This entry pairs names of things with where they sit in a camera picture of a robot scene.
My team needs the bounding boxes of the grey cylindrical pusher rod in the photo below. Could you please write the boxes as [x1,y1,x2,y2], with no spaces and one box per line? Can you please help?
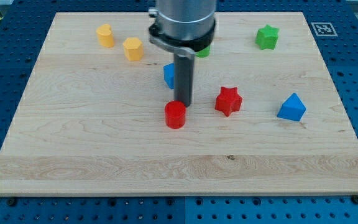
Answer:
[173,54,195,107]

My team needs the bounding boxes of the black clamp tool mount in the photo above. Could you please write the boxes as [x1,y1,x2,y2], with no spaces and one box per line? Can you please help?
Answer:
[149,19,216,59]

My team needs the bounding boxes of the red cylinder block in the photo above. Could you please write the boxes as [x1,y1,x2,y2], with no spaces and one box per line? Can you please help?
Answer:
[164,100,186,129]

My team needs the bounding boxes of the green block behind arm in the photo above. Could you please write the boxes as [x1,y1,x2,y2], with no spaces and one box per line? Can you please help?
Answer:
[196,45,211,58]

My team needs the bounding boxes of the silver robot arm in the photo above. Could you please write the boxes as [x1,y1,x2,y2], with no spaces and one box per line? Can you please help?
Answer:
[149,0,216,107]

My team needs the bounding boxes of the blue cube block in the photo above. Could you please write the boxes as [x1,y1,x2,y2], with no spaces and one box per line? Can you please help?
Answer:
[163,63,175,90]

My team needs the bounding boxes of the yellow hexagon block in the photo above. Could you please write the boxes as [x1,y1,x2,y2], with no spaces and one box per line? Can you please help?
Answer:
[123,37,144,61]

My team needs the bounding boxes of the red star block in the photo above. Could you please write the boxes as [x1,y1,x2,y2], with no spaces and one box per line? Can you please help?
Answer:
[215,86,242,117]

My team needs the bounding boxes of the yellow heart block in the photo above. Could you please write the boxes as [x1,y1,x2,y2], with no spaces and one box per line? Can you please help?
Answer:
[96,24,115,48]

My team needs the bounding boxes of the green star block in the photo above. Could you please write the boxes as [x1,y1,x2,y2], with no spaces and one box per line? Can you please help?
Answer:
[255,24,280,50]

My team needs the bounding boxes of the wooden board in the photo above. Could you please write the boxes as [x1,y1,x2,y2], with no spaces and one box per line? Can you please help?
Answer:
[0,12,358,197]

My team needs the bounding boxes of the blue triangular prism block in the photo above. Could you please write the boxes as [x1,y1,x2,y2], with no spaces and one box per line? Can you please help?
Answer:
[277,93,306,121]

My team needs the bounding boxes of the white fiducial marker tag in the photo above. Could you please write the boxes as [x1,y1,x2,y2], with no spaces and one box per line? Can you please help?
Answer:
[311,22,337,37]

